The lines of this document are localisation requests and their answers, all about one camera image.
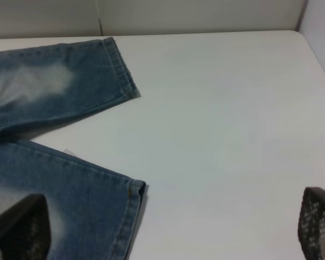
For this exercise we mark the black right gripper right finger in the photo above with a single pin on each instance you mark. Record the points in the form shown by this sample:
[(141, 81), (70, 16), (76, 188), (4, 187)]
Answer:
[(311, 223)]

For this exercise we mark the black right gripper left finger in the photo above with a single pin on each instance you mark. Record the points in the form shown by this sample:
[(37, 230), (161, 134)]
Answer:
[(25, 231)]

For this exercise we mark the blue children's denim shorts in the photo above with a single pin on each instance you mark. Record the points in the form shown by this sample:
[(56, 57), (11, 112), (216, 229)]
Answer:
[(92, 210)]

